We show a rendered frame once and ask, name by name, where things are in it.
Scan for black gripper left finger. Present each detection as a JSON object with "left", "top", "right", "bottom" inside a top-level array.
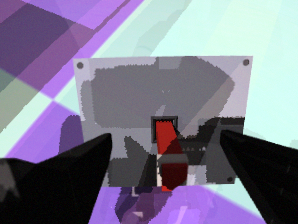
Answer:
[{"left": 0, "top": 133, "right": 112, "bottom": 224}]

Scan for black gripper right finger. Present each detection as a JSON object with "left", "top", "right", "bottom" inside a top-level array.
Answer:
[{"left": 220, "top": 130, "right": 298, "bottom": 224}]

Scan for grey sloped panel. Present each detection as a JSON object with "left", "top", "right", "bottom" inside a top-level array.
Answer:
[{"left": 72, "top": 55, "right": 254, "bottom": 187}]

